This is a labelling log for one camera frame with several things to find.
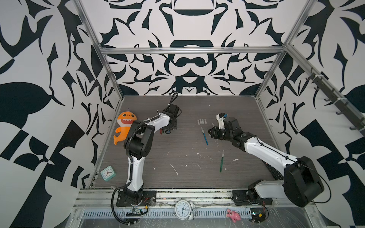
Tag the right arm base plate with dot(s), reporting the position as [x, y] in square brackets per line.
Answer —
[249, 197]

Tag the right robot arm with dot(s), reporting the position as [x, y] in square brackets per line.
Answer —
[301, 183]

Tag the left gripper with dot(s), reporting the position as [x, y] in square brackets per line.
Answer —
[175, 125]

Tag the green circuit board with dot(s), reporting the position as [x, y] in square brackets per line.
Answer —
[259, 216]

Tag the green knife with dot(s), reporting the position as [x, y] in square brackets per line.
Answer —
[222, 160]

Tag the wall hook rack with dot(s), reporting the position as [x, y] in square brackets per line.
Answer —
[335, 97]

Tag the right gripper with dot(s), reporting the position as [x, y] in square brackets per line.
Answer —
[213, 134]

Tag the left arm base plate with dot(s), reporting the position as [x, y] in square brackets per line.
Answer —
[128, 198]

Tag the black remote control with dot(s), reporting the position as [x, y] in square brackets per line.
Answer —
[276, 174]

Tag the pink pig toy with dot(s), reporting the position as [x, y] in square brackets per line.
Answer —
[233, 215]

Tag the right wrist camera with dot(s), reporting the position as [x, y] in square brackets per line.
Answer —
[220, 118]

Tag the small teal square clock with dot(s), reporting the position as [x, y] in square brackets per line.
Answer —
[108, 173]

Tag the white alarm clock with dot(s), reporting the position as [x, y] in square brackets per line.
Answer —
[184, 210]

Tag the orange shark plush toy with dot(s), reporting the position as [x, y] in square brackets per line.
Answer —
[124, 120]

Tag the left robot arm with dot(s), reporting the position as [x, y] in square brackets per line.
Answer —
[138, 145]

